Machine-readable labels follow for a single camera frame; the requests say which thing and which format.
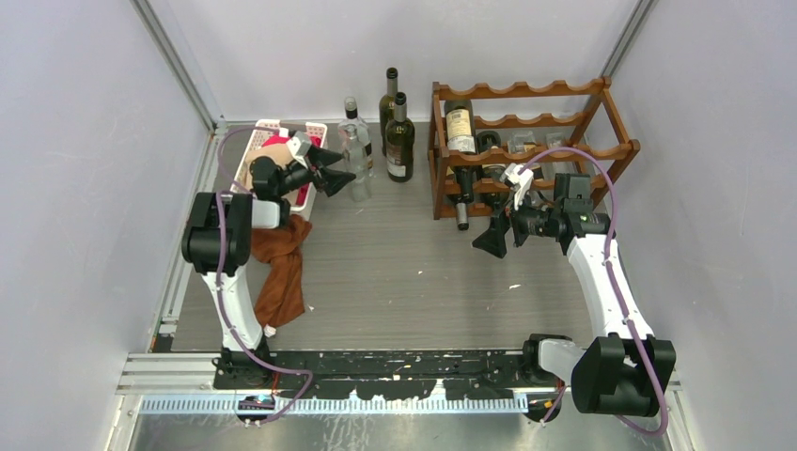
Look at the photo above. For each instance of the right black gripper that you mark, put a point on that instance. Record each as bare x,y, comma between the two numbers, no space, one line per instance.
493,239

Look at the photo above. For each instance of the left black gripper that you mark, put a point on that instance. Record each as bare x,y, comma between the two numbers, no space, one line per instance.
332,181

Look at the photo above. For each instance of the brown bottle gold cap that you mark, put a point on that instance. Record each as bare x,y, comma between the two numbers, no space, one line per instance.
463,177

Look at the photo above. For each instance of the clear square liquor bottle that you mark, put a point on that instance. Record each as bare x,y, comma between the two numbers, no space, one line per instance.
524,141

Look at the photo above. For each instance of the dark wine bottle front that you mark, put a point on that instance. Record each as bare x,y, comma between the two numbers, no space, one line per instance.
487,141

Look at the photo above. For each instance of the dark wine bottle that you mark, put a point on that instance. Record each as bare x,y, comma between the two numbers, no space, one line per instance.
387,101
399,142
487,141
459,126

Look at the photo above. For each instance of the brown wooden wine rack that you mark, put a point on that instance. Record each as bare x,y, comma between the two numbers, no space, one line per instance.
442,158

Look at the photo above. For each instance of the tall slim clear bottle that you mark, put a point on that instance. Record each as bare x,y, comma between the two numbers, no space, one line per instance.
356,161

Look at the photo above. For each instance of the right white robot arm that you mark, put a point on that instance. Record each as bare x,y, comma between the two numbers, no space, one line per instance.
625,370

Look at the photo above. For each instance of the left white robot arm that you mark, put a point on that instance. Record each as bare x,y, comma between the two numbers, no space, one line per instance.
217,242

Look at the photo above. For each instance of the clear bottle black cap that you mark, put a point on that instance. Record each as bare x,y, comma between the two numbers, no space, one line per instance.
352,124

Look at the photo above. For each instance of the dark wine bottle back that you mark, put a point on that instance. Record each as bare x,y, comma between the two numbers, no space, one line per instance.
387,101

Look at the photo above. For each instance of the pink red cloth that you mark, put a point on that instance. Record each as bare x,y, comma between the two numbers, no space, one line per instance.
304,195

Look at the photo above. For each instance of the beige folded cloth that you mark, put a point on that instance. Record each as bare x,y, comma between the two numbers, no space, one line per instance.
277,155

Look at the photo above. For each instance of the white plastic basket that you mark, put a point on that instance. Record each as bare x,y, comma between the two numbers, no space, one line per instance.
238,143

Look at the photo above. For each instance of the brown cloth on table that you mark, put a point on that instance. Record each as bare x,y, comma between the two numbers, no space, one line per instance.
281,298

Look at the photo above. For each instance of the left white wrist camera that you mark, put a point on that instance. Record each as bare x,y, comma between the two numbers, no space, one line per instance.
299,144

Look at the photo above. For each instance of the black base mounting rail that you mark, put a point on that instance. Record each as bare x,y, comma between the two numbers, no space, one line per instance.
384,374

